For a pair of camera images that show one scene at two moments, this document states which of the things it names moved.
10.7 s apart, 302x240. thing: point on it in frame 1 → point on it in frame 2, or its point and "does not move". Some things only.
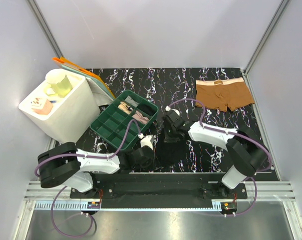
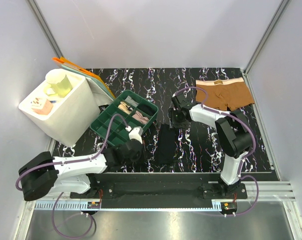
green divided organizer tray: (112, 123) does not move
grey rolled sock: (129, 100) does not move
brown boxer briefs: (223, 94) does not move
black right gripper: (167, 139) → (172, 122)
